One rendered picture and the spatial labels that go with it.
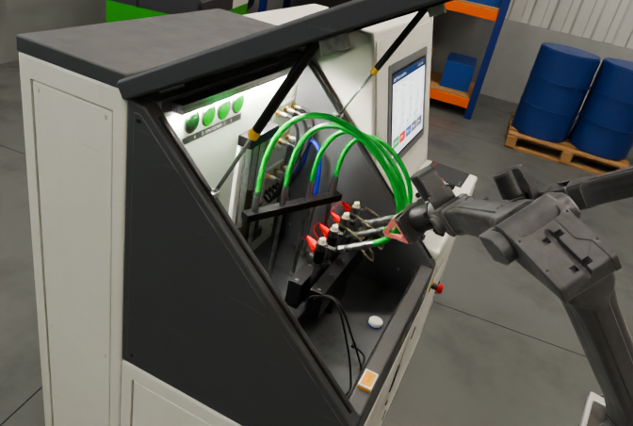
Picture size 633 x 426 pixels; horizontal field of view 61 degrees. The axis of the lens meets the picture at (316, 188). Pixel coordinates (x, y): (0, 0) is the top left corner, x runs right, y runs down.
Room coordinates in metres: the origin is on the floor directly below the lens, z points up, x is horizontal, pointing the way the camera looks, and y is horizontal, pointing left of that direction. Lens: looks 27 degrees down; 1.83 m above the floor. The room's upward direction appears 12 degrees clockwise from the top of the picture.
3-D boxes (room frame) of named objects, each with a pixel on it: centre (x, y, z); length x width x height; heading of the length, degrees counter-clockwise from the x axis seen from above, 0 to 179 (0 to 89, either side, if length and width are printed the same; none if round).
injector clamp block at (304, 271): (1.26, -0.08, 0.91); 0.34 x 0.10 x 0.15; 160
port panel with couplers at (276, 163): (1.46, 0.12, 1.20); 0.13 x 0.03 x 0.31; 160
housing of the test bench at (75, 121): (1.63, 0.27, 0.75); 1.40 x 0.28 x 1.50; 160
